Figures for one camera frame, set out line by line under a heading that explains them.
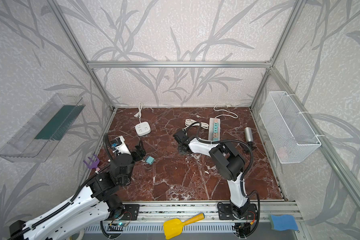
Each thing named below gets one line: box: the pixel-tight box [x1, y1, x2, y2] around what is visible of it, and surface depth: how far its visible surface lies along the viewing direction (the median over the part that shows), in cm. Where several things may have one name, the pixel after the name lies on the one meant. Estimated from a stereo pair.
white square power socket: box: [135, 121, 152, 137], surface depth 107 cm
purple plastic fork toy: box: [83, 153, 100, 169], surface depth 94 cm
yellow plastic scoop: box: [163, 212, 205, 240], surface depth 72 cm
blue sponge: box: [268, 214, 299, 231], surface depth 71 cm
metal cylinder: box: [244, 127, 254, 143], surface depth 104 cm
